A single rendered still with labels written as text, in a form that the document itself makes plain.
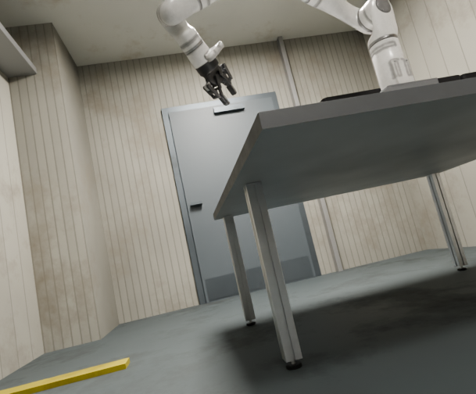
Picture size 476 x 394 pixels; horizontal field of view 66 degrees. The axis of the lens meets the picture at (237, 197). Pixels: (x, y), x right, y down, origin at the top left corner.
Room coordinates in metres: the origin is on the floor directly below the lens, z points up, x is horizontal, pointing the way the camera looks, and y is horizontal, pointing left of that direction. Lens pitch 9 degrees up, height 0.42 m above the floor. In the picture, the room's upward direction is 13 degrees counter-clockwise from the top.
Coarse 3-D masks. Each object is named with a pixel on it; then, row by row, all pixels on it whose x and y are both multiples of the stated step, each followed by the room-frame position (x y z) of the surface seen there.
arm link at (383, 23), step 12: (372, 0) 1.07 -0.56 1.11; (384, 0) 1.07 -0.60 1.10; (360, 12) 1.11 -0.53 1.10; (372, 12) 1.07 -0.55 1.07; (384, 12) 1.07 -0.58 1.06; (372, 24) 1.11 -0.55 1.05; (384, 24) 1.07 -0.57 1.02; (396, 24) 1.10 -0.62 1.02; (372, 36) 1.09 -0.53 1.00; (384, 36) 1.07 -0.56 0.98; (396, 36) 1.08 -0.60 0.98
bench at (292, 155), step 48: (384, 96) 0.78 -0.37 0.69; (432, 96) 0.80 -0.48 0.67; (288, 144) 0.89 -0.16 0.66; (336, 144) 1.01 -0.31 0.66; (384, 144) 1.15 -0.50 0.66; (432, 144) 1.35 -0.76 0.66; (240, 192) 1.47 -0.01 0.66; (288, 192) 1.80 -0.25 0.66; (336, 192) 2.30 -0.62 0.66; (432, 192) 2.49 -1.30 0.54; (240, 288) 2.21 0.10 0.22; (288, 336) 1.32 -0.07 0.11
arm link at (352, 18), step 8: (312, 0) 1.05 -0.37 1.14; (320, 0) 1.05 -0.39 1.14; (328, 0) 1.05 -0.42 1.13; (336, 0) 1.06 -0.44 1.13; (344, 0) 1.09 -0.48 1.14; (320, 8) 1.08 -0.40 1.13; (328, 8) 1.08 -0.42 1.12; (336, 8) 1.08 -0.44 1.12; (344, 8) 1.10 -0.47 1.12; (352, 8) 1.12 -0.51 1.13; (336, 16) 1.11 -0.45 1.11; (344, 16) 1.11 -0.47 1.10; (352, 16) 1.12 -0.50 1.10; (352, 24) 1.13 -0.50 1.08; (360, 24) 1.13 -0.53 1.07; (368, 32) 1.14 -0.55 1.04
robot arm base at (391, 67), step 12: (372, 48) 1.11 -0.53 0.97; (384, 48) 1.08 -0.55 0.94; (396, 48) 1.07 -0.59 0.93; (372, 60) 1.13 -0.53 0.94; (384, 60) 1.08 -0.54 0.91; (396, 60) 1.07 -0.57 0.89; (384, 72) 1.09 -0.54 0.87; (396, 72) 1.07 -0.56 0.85; (408, 72) 1.08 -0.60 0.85; (384, 84) 1.10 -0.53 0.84
